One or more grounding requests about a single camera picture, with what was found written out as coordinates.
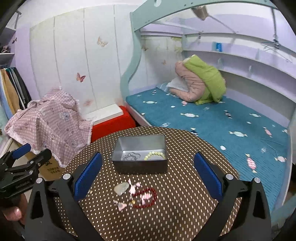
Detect small pink heart charm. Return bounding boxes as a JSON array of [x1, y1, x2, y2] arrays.
[[113, 200, 127, 212]]

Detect pale jade stone pendant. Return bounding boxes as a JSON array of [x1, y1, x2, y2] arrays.
[[114, 182, 130, 196]]

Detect pink flower earring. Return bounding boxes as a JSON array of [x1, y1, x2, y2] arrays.
[[128, 179, 142, 195]]

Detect dark red bead bracelet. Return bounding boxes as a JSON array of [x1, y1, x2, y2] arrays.
[[132, 187, 158, 208]]

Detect person's left hand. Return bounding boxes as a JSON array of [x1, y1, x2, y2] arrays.
[[1, 194, 28, 225]]

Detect cardboard box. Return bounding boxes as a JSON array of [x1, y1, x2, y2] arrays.
[[24, 151, 66, 182]]

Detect pink checkered cloth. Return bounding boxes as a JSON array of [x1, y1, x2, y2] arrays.
[[4, 87, 93, 168]]

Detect hanging clothes on rack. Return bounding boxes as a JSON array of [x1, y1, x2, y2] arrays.
[[1, 67, 32, 120]]

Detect white board on ottoman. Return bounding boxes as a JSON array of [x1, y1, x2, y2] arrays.
[[83, 104, 123, 125]]

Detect teal candy print mattress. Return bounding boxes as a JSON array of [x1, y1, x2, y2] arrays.
[[126, 88, 290, 211]]

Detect brown polka dot tablecloth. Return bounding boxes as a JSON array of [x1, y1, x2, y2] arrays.
[[65, 126, 239, 240]]

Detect red storage ottoman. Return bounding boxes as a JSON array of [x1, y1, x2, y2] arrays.
[[91, 106, 137, 142]]

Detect grey metal tin box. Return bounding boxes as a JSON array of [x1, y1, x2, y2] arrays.
[[111, 134, 168, 175]]

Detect pink and green quilt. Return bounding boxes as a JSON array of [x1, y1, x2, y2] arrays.
[[169, 55, 226, 105]]

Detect white pillow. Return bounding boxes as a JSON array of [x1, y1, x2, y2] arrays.
[[166, 76, 189, 92]]

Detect small blue box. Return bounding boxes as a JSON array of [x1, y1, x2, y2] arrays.
[[212, 42, 223, 52]]

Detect hanging beige cloth bag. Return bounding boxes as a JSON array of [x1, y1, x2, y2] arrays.
[[191, 6, 209, 21]]

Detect pink butterfly wall sticker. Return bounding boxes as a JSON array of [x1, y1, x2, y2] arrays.
[[76, 72, 86, 83]]

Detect silver chain necklace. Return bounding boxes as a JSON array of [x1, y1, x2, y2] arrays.
[[121, 151, 142, 161]]

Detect yellow bead bracelet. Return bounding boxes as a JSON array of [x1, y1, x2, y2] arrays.
[[143, 151, 167, 161]]

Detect beige butterfly wall sticker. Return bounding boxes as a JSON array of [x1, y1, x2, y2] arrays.
[[97, 37, 108, 47]]

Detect lavender wall shelf unit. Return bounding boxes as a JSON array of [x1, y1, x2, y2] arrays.
[[182, 35, 295, 127]]

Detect teal bunk bed frame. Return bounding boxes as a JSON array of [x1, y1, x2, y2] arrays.
[[120, 1, 295, 228]]

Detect wire clothes hanger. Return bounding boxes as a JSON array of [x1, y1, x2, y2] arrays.
[[260, 40, 293, 63]]

